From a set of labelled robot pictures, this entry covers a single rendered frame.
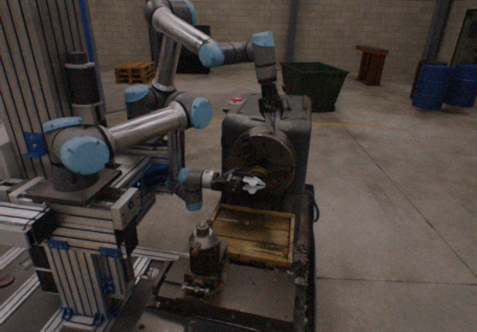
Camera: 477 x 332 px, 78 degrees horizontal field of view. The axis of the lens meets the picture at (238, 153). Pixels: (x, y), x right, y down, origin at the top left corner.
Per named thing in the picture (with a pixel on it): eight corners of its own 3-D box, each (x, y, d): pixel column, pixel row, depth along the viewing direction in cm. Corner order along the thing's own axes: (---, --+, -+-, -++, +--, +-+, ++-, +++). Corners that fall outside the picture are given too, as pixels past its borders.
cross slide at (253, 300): (170, 262, 102) (169, 252, 100) (294, 285, 94) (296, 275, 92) (146, 303, 87) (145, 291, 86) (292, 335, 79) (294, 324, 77)
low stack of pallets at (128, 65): (129, 75, 932) (127, 61, 914) (156, 76, 934) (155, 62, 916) (115, 83, 818) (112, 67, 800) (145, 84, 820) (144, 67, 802)
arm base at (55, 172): (41, 189, 99) (33, 163, 95) (72, 169, 113) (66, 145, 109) (81, 194, 97) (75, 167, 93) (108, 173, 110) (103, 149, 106)
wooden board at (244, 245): (218, 209, 141) (218, 202, 139) (294, 220, 134) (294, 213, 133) (196, 254, 114) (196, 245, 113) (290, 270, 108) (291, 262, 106)
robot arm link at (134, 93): (121, 114, 145) (117, 86, 139) (145, 108, 154) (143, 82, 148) (135, 119, 137) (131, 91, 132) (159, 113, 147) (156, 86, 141)
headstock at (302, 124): (239, 143, 216) (240, 91, 200) (305, 150, 207) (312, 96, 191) (216, 183, 163) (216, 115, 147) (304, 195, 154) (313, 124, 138)
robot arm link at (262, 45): (258, 32, 106) (277, 30, 100) (261, 64, 110) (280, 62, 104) (243, 35, 101) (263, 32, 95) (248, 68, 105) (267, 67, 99)
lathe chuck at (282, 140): (225, 174, 152) (240, 119, 138) (283, 195, 150) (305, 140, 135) (220, 183, 144) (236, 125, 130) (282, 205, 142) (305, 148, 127)
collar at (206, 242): (194, 229, 88) (194, 221, 87) (220, 233, 87) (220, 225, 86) (184, 247, 81) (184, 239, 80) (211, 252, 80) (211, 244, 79)
